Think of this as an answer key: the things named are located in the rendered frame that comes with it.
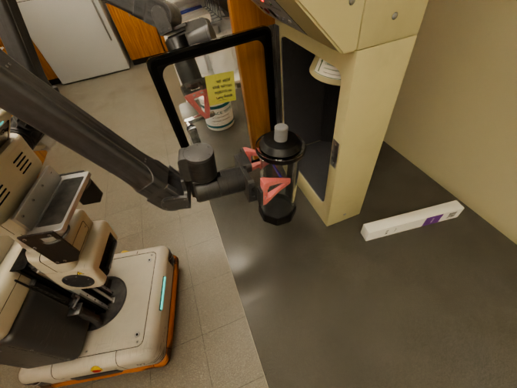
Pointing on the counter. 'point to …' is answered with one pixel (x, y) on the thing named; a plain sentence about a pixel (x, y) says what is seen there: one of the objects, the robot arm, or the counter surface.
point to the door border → (206, 54)
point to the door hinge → (277, 70)
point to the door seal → (206, 51)
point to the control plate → (278, 13)
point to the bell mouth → (325, 71)
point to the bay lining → (306, 96)
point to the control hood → (328, 21)
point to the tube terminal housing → (361, 98)
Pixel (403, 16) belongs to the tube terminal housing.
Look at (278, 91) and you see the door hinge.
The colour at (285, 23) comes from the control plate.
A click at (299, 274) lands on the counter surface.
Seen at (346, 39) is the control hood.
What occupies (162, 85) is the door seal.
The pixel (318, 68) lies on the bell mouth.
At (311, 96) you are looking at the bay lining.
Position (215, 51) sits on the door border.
